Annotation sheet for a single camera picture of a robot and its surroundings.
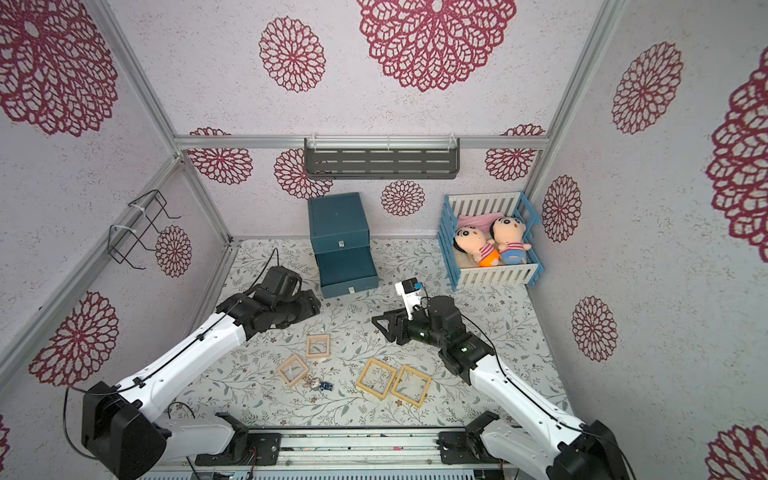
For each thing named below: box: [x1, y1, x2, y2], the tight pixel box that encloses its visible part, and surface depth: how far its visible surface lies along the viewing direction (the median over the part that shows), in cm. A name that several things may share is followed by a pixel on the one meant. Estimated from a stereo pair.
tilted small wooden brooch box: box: [278, 354, 309, 387], surface depth 89 cm
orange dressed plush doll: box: [453, 226, 501, 267], surface depth 105 cm
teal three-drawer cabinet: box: [308, 192, 379, 299], surface depth 98 cm
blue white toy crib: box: [437, 191, 545, 292], surface depth 105 cm
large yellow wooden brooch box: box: [356, 358, 398, 400], surface depth 87 cm
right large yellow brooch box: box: [391, 365, 432, 408], surface depth 86 cm
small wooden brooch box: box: [306, 334, 331, 359], surface depth 93 cm
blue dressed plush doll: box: [490, 216, 532, 265], surface depth 104 cm
